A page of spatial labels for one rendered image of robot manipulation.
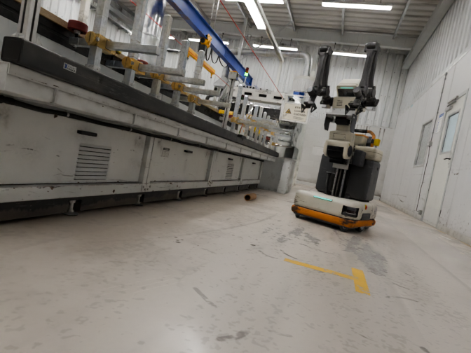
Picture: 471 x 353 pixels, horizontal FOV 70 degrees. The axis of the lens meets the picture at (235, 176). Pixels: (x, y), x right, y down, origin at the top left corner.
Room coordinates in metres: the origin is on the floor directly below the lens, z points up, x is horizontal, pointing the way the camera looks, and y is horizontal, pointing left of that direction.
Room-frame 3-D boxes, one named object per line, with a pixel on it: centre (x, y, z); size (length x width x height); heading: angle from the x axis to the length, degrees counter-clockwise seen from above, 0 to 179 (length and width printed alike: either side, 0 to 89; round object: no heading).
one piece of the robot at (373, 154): (3.44, -1.10, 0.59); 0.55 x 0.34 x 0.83; 50
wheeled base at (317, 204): (3.37, -1.04, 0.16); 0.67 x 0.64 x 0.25; 140
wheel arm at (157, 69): (1.69, 0.54, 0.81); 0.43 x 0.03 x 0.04; 74
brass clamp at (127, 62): (1.68, 0.60, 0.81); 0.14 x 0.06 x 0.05; 164
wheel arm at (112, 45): (1.45, 0.61, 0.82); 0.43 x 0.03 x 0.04; 74
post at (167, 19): (1.90, 0.53, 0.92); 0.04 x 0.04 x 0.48; 74
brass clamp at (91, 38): (1.44, 0.66, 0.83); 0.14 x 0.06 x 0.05; 164
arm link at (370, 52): (2.88, -0.91, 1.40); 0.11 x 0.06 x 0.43; 50
